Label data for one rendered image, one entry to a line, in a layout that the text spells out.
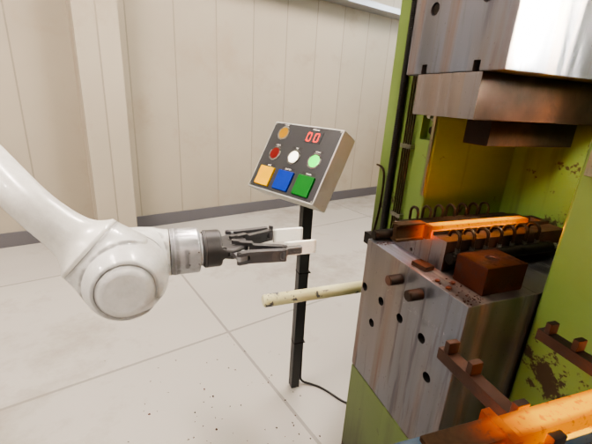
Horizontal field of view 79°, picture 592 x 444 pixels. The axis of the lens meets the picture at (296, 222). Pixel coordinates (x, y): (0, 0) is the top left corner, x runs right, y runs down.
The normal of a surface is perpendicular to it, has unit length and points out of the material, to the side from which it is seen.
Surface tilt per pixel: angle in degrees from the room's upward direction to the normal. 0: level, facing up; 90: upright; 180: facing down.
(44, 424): 0
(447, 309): 90
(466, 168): 90
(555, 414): 0
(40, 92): 90
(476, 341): 90
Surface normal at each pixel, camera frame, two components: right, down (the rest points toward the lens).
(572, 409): 0.06, -0.94
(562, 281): -0.93, 0.07
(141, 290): 0.40, 0.22
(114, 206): 0.58, 0.29
